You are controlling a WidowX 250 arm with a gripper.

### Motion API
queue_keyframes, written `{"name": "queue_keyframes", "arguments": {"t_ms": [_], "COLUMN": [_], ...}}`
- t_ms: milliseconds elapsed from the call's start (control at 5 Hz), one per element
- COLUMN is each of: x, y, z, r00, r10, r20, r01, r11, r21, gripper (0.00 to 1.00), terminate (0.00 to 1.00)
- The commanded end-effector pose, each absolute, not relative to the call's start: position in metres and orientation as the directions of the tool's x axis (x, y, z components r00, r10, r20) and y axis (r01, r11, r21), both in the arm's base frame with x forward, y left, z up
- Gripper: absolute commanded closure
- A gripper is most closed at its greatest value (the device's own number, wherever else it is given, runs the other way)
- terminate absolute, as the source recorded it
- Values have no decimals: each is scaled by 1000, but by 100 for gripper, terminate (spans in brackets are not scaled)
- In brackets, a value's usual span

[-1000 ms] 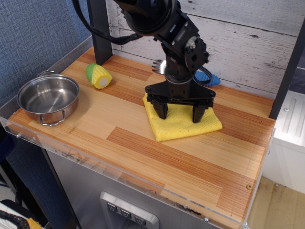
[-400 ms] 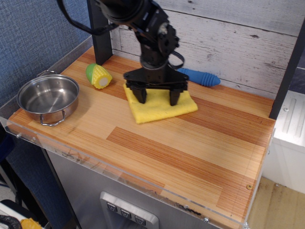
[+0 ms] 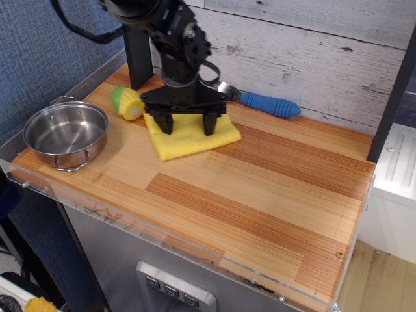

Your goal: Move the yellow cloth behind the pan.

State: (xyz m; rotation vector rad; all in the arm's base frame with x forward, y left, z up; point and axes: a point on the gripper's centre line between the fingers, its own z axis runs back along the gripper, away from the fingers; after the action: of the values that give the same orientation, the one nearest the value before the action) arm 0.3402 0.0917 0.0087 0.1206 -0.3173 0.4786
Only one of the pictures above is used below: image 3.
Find small stainless steel pot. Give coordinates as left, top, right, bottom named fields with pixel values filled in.
left=23, top=96, right=109, bottom=172

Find black right frame post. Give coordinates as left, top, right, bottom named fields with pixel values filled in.
left=367, top=31, right=415, bottom=163

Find silver button control panel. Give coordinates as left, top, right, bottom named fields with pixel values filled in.
left=136, top=261, right=217, bottom=311

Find black frame post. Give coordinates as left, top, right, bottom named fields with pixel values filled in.
left=123, top=29, right=153, bottom=90
left=367, top=31, right=415, bottom=163

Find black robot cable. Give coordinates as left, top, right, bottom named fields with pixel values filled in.
left=48, top=0, right=126, bottom=45

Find blue handled metal spork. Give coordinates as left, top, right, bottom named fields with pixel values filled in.
left=213, top=81, right=302, bottom=118

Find yellow towel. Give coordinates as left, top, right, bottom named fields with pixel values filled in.
left=144, top=113, right=242, bottom=161

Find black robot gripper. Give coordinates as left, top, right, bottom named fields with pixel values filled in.
left=140, top=81, right=227, bottom=136

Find white ribbed side unit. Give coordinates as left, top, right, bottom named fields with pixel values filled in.
left=357, top=123, right=415, bottom=263

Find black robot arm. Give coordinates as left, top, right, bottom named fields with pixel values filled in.
left=100, top=1, right=226, bottom=135

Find yellow black object bottom left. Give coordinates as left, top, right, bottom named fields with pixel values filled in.
left=1, top=272, right=60, bottom=311

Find yellow green toy corn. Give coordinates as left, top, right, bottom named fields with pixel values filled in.
left=111, top=86, right=144, bottom=121

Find black left frame post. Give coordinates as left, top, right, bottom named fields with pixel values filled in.
left=123, top=29, right=153, bottom=90

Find clear acrylic table guard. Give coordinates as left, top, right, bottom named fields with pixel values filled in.
left=1, top=144, right=375, bottom=311

